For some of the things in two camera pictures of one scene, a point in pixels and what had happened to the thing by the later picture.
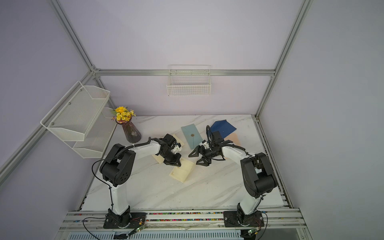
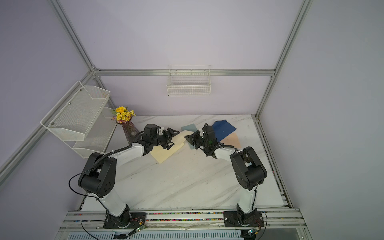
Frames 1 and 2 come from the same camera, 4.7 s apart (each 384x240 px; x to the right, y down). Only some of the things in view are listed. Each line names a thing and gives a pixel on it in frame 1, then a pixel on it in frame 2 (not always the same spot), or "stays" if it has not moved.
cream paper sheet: [181, 173] -> [179, 138]
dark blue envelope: [223, 126] stays
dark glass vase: [132, 134] stays
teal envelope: [192, 135] stays
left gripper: [177, 156] -> [169, 137]
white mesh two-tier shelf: [80, 119] stays
